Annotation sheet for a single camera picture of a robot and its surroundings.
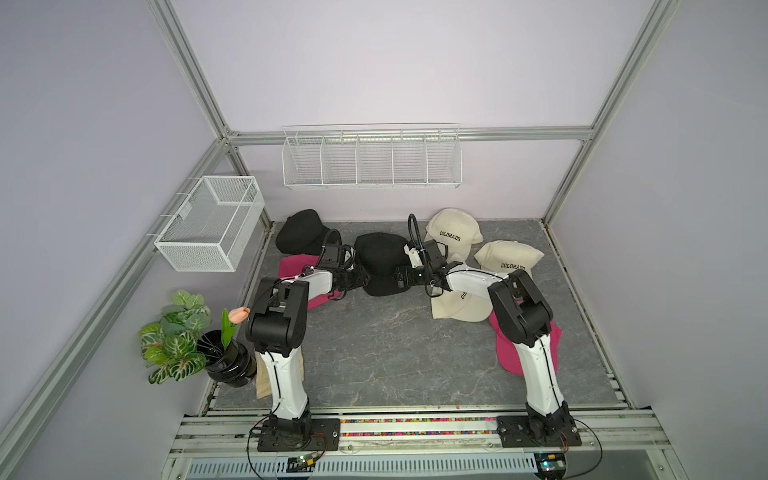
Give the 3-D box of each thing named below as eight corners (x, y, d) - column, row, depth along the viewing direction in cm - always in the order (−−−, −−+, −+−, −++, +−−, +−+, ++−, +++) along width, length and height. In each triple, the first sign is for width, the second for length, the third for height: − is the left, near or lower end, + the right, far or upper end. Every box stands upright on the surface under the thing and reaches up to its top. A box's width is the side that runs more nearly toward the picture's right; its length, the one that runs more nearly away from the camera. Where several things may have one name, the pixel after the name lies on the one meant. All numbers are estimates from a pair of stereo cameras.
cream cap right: (480, 277, 106) (485, 263, 100) (475, 253, 113) (480, 239, 107) (537, 277, 106) (546, 262, 100) (529, 253, 113) (537, 239, 107)
